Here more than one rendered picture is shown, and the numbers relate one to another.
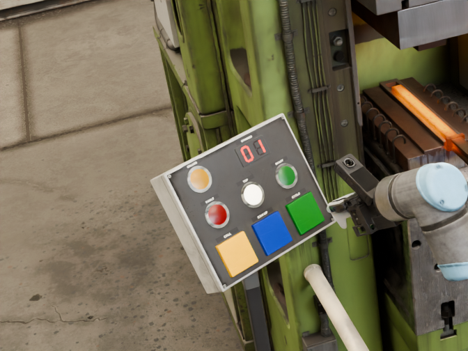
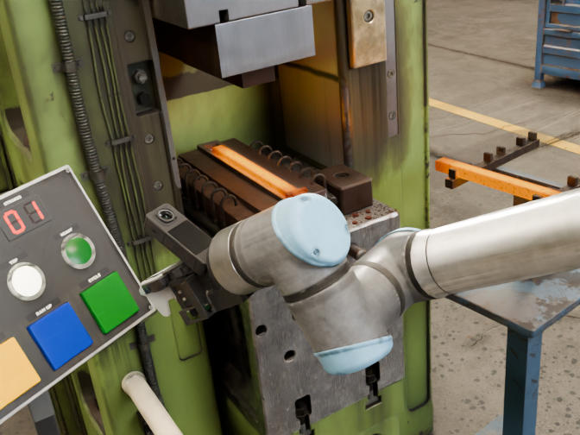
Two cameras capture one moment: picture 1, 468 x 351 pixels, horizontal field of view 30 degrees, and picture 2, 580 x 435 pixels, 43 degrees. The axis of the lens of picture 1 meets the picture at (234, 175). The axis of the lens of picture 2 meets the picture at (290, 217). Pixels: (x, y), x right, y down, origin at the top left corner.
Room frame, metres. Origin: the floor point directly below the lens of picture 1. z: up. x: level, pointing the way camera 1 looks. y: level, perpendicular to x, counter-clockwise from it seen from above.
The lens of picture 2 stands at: (0.63, -0.09, 1.61)
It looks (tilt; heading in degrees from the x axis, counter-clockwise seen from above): 26 degrees down; 340
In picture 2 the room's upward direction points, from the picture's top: 6 degrees counter-clockwise
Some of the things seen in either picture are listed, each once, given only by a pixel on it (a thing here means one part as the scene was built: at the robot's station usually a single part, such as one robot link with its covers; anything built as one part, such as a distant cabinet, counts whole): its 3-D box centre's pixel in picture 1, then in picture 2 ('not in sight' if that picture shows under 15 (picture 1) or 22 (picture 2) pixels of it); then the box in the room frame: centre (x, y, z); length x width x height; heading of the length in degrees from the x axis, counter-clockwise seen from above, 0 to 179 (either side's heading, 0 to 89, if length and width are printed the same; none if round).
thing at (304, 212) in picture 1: (304, 213); (109, 302); (1.67, -0.14, 1.01); 0.07 x 0.05 x 0.07; 124
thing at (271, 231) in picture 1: (271, 233); (59, 336); (1.61, -0.06, 1.01); 0.07 x 0.05 x 0.07; 124
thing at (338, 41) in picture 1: (338, 49); (142, 87); (2.01, -0.31, 1.24); 0.03 x 0.03 x 0.07; 9
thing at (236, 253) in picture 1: (236, 254); (3, 374); (1.56, 0.02, 1.01); 0.07 x 0.05 x 0.07; 124
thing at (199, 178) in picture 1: (199, 179); not in sight; (1.63, 0.07, 1.16); 0.05 x 0.03 x 0.04; 99
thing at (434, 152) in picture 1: (410, 123); (239, 186); (2.09, -0.50, 0.96); 0.42 x 0.20 x 0.09; 9
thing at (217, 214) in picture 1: (217, 214); not in sight; (1.60, 0.05, 1.09); 0.05 x 0.03 x 0.04; 99
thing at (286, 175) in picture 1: (286, 175); (78, 250); (1.71, -0.12, 1.09); 0.05 x 0.03 x 0.04; 99
